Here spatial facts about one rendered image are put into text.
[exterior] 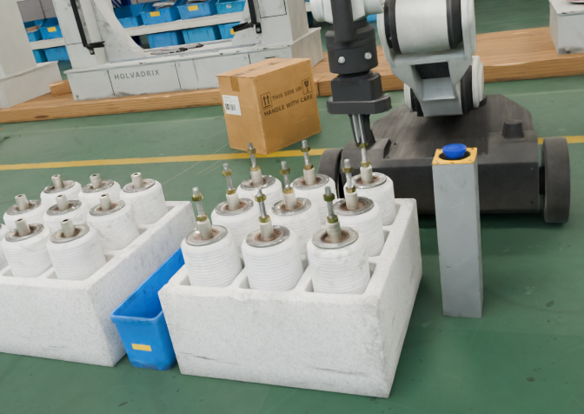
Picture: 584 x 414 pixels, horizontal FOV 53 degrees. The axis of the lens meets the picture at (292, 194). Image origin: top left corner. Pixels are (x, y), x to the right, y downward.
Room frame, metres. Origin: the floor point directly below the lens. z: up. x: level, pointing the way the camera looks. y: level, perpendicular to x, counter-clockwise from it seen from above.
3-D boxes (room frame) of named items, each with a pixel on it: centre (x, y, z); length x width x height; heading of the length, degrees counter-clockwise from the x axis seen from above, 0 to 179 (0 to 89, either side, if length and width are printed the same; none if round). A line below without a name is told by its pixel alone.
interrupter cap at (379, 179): (1.06, -0.15, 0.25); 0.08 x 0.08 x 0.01
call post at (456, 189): (0.95, -0.29, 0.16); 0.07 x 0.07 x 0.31; 67
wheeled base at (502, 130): (1.56, -0.46, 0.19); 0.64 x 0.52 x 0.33; 158
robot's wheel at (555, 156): (1.24, -0.61, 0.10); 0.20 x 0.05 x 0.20; 158
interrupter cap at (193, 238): (0.93, 0.16, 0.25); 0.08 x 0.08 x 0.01
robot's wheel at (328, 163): (1.44, -0.12, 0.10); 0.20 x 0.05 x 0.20; 158
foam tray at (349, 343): (0.99, 0.00, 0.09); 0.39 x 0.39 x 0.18; 67
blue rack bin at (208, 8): (6.46, 0.57, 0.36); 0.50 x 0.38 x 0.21; 158
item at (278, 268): (0.89, 0.05, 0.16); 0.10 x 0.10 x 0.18
